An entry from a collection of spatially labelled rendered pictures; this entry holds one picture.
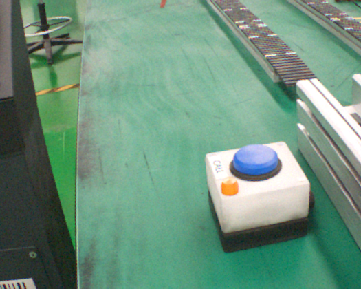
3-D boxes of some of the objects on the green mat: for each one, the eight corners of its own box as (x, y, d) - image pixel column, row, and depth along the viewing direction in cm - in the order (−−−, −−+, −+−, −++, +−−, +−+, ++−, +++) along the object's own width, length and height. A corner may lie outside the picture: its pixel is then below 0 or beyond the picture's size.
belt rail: (183, -24, 164) (183, -32, 162) (196, -26, 164) (195, -34, 163) (273, 82, 80) (272, 63, 78) (298, 79, 80) (297, 60, 79)
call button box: (208, 205, 54) (203, 149, 51) (300, 188, 55) (300, 134, 52) (223, 254, 47) (220, 196, 44) (324, 232, 48) (329, 175, 45)
